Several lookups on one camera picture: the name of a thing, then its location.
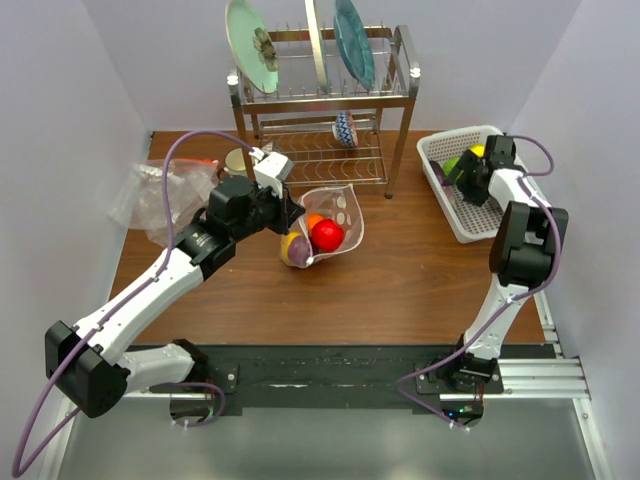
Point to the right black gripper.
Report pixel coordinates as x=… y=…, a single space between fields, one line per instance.
x=470 y=161

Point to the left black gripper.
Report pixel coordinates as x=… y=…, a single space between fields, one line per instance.
x=285 y=208

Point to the orange tangerine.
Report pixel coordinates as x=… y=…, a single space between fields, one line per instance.
x=312 y=220

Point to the purple onion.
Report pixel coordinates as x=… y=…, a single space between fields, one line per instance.
x=300 y=252

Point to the red apple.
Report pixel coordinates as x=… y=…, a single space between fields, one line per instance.
x=327 y=235

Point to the polka dot zip bag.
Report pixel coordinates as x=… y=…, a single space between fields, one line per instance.
x=338 y=203

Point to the yellow round fruit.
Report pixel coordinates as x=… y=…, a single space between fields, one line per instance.
x=286 y=242

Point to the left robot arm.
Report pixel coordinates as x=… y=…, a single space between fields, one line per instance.
x=90 y=362

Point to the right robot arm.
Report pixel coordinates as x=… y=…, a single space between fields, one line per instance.
x=523 y=259

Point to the clear orange-zip plastic bag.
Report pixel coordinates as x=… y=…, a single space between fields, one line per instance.
x=139 y=203

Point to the green bumpy fruit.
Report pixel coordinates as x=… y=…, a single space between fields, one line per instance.
x=449 y=165

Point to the yellow lemon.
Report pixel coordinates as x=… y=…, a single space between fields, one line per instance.
x=478 y=150

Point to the purple eggplant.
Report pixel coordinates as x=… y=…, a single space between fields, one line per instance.
x=442 y=180

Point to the white plastic basket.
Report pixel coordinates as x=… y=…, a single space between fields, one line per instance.
x=469 y=223

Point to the cream enamel mug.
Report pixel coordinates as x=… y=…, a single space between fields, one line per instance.
x=233 y=164

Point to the brown patterned bowl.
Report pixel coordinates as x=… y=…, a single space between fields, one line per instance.
x=268 y=148

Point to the steel dish rack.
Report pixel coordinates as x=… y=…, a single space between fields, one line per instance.
x=298 y=118

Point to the blue patterned bowl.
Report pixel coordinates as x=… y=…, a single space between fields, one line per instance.
x=344 y=130

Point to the mint green flower plate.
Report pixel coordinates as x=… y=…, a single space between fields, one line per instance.
x=251 y=45

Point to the teal blue plate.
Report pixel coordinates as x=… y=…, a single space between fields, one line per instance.
x=353 y=44

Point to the beige edge-on plate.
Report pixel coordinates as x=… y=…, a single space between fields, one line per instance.
x=317 y=45

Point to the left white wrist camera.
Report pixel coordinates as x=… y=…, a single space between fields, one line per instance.
x=272 y=172

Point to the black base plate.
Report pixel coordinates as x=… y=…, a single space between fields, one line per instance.
x=342 y=377

